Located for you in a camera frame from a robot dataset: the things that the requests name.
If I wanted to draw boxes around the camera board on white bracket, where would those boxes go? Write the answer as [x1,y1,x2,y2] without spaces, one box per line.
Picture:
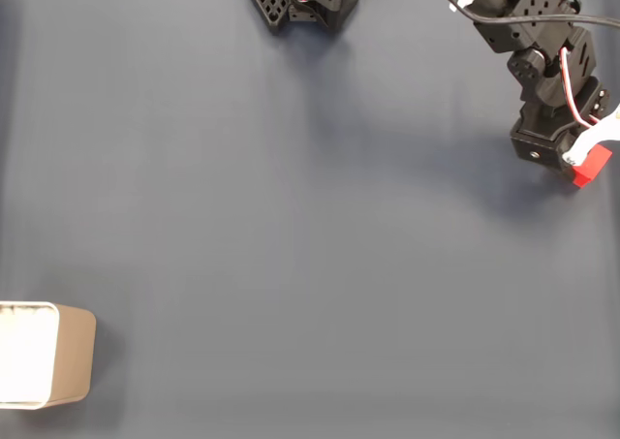
[561,102,620,167]

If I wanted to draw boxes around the black camera cable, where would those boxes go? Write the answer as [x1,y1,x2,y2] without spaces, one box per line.
[424,0,620,27]

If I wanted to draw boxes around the beige plastic box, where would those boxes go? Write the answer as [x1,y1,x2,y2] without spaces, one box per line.
[0,301,97,411]

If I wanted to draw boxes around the white and red wire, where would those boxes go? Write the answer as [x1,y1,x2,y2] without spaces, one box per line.
[558,0,603,130]

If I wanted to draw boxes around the red cube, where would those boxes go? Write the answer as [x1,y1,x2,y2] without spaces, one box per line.
[571,143,614,189]

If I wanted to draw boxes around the white tissue paper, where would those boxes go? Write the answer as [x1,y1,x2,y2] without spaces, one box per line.
[0,305,54,404]

